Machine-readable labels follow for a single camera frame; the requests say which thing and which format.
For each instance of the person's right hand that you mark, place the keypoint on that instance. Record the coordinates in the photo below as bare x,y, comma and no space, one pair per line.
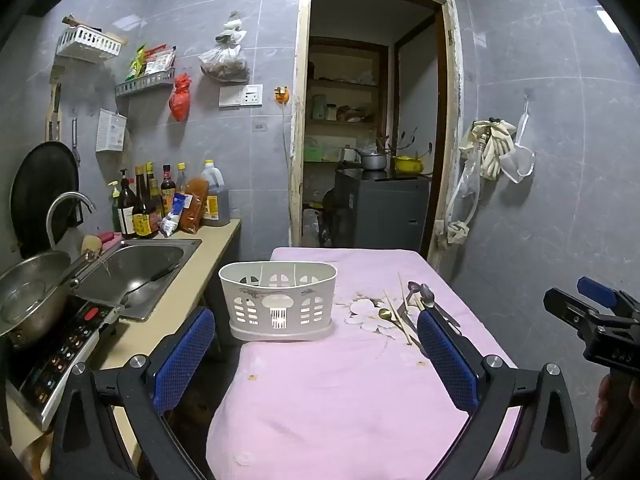
602,405

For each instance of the stainless steel pot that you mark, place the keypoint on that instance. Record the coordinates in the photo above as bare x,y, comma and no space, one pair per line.
30,295

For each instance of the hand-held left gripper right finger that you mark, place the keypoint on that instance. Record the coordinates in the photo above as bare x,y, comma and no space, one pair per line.
445,365

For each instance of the grey wall shelf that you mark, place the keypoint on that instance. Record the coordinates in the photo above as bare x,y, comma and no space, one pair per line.
145,84

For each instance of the black round pan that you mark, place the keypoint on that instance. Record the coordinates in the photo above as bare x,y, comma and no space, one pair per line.
42,195

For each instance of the orange wall hook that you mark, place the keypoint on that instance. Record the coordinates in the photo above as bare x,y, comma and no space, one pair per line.
282,94

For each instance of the white plastic utensil basket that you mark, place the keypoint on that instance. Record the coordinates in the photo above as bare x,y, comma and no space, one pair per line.
260,290

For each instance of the stainless steel sink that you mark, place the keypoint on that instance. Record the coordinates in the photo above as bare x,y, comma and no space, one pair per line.
130,275

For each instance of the white wall basket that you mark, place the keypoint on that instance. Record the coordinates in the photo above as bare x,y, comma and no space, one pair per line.
87,45

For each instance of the white wall switch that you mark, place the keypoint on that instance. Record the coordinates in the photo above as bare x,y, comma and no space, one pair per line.
230,96

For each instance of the dark vinegar bottle black cap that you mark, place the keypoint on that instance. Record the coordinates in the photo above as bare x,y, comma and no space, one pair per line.
167,185

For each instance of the yellow bowl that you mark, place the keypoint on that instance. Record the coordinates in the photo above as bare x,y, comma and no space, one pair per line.
409,164

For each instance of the clear plastic bag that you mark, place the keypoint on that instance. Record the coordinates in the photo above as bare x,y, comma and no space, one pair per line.
225,62

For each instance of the dark grey cabinet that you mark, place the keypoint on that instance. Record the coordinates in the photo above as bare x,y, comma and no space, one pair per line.
380,210

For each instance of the gold spoon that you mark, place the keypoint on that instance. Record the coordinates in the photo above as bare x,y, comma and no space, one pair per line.
385,314

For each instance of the beige loofah sponge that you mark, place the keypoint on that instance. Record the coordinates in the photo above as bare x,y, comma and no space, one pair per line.
91,245

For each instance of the wooden chopstick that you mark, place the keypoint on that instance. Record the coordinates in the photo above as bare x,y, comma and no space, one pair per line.
395,312
401,308
401,287

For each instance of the clear plastic scoop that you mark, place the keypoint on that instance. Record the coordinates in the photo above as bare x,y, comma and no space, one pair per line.
520,162

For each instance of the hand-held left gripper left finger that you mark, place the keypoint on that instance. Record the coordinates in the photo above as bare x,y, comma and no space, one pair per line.
185,355

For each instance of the pink floral table cloth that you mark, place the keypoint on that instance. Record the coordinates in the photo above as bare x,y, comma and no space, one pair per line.
325,400

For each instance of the white wall paper box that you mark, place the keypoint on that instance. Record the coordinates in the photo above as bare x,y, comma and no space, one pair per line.
111,130

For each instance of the green pump bottle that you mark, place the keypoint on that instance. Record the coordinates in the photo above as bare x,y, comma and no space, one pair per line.
115,210

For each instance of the wooden cutting board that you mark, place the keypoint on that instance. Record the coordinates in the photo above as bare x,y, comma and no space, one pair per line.
52,115

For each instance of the wooden door frame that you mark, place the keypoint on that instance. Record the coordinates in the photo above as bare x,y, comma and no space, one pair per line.
299,110

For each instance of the row of seasoning packets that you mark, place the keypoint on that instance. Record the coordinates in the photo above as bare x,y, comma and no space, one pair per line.
152,62

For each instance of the black induction cooker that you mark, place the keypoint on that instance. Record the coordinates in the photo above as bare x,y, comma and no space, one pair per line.
65,355

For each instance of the orange seasoning packet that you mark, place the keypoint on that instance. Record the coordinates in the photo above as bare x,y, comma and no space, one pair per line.
195,205

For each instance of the clear bottle yellow cap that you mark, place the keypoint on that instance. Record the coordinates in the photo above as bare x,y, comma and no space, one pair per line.
181,177

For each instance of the large clear oil jug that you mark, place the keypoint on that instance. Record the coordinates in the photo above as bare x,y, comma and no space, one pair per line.
216,195

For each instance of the pink soap dish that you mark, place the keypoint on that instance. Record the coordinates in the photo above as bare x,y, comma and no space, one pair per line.
107,237

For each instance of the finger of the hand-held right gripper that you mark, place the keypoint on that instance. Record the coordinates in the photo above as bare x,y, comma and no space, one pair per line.
565,307
597,290

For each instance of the dark bottle yellow cap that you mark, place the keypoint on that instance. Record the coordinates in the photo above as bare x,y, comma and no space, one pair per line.
154,185

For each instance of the red plastic bag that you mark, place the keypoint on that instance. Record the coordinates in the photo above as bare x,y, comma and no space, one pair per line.
180,100

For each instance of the white wall socket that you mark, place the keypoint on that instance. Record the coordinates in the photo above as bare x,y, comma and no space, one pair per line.
252,95

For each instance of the wooden shelf unit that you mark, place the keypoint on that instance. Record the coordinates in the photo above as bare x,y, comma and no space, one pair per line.
345,125

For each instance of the blue white salt packet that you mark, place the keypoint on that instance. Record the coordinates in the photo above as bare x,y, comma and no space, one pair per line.
172,217

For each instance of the small metal pot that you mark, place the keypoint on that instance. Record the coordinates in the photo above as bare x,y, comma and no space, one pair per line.
372,161

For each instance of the chrome faucet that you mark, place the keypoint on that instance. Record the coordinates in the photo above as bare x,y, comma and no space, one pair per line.
60,205

